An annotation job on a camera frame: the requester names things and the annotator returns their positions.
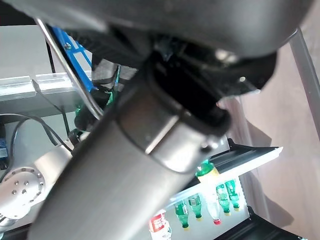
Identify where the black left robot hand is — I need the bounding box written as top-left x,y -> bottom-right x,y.
0,0 -> 313,240

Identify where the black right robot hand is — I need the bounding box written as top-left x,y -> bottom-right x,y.
73,90 -> 114,132

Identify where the blue plastic shopping basket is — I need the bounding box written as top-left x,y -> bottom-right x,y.
34,17 -> 105,120

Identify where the clear water bottle red label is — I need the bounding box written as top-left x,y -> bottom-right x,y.
149,209 -> 173,240
206,199 -> 222,226

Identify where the green soda bottle yellow cap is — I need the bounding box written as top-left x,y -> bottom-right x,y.
224,179 -> 241,212
215,183 -> 231,216
194,161 -> 221,184
187,196 -> 203,222
174,201 -> 190,230

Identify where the cola bottle blue label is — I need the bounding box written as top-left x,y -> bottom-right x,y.
0,123 -> 8,167

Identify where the black overhead shelf panel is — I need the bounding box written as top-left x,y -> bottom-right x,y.
214,204 -> 320,240

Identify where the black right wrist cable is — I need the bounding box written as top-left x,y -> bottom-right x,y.
11,113 -> 76,152

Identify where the dark metal frame post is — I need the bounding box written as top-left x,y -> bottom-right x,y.
289,27 -> 320,142

